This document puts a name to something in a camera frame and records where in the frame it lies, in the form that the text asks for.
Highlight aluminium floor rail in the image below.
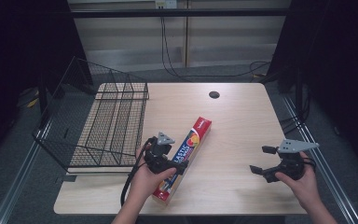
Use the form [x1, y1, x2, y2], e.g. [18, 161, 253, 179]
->
[0, 119, 52, 224]
[282, 95, 358, 224]

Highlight black cables along wall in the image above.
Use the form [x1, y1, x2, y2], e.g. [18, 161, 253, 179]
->
[159, 16, 272, 79]

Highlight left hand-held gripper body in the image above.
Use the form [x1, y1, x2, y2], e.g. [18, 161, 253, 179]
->
[144, 132, 181, 175]

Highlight yellow floor object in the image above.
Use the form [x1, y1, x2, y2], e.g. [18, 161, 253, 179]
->
[26, 96, 40, 108]

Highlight dark curtain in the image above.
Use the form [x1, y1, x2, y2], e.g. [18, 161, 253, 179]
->
[0, 0, 95, 175]
[265, 0, 358, 175]

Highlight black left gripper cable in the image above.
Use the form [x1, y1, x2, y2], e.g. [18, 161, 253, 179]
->
[119, 136, 155, 208]

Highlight black cables beside table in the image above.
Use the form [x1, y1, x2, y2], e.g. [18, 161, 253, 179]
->
[280, 90, 312, 135]

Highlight person's right hand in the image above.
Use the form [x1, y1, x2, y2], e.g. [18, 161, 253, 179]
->
[274, 151, 322, 213]

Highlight white wall socket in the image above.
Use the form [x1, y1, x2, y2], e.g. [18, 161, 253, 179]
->
[154, 0, 178, 9]

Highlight black wire basket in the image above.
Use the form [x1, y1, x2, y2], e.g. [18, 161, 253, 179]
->
[32, 56, 150, 174]

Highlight person's left hand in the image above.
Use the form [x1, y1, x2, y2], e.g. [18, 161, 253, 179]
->
[126, 145, 178, 207]

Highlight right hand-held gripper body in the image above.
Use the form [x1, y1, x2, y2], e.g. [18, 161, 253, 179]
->
[273, 138, 321, 182]

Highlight black horizontal bar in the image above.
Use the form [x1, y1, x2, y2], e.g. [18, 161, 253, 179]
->
[69, 8, 291, 19]

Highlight long red plastic wrap box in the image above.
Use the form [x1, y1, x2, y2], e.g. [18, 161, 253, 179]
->
[151, 116, 213, 205]

